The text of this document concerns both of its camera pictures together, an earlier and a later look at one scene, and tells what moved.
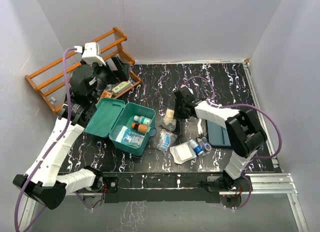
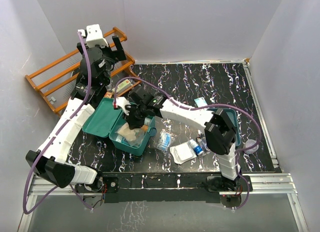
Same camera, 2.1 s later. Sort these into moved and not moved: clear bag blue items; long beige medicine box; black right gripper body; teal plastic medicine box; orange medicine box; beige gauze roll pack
Moved: black right gripper body; beige gauze roll pack
Not moved: teal plastic medicine box; orange medicine box; long beige medicine box; clear bag blue items
